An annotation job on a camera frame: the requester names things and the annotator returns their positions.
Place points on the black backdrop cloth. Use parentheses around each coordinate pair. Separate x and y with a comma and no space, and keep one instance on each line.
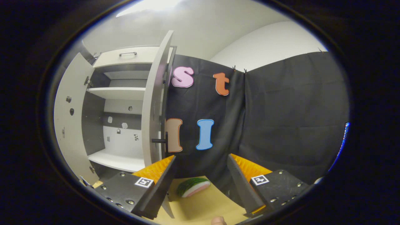
(281,118)

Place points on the toy watermelon slice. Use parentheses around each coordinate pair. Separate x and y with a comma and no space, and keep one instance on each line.
(192,187)

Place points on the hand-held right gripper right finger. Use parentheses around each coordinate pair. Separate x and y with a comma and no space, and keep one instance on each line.
(240,184)

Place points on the white cabinet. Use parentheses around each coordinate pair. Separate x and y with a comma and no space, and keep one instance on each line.
(125,59)

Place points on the white cabinet door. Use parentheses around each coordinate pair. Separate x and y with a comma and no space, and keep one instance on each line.
(153,103)
(70,131)

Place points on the white cabinet shelf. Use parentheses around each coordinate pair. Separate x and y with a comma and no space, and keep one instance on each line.
(118,93)

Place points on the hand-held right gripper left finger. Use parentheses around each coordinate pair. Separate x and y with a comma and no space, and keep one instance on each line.
(162,181)

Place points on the metal door hinge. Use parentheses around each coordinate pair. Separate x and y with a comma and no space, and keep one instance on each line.
(88,82)

